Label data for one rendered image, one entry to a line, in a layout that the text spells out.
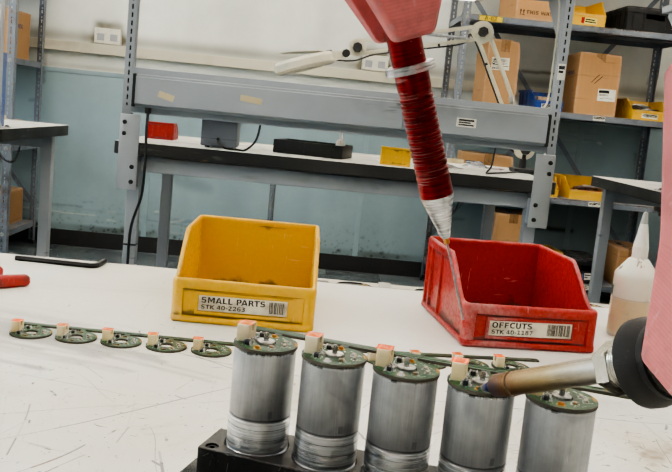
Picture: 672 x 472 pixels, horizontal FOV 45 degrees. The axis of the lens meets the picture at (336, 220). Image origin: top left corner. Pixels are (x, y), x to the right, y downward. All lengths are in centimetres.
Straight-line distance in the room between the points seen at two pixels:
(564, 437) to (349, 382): 8
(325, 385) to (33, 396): 18
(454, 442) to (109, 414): 18
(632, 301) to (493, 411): 39
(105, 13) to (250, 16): 80
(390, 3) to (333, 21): 445
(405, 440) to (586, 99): 421
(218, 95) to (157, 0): 228
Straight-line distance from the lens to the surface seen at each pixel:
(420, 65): 26
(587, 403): 30
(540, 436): 30
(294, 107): 255
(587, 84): 449
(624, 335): 23
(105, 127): 482
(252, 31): 471
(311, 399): 31
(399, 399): 30
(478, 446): 30
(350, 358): 31
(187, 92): 258
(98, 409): 42
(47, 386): 45
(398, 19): 25
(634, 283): 67
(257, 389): 32
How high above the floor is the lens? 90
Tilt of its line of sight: 7 degrees down
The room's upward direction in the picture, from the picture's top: 6 degrees clockwise
